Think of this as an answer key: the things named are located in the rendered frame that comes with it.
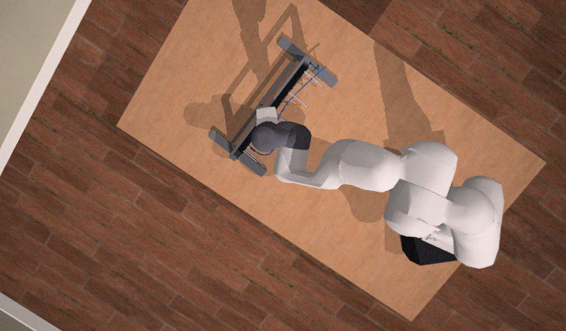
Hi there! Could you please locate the grey metal rack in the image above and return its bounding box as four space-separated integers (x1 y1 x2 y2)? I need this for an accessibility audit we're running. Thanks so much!
209 36 338 177

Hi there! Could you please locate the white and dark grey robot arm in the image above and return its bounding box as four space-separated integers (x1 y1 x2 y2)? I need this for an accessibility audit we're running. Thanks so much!
251 107 504 268

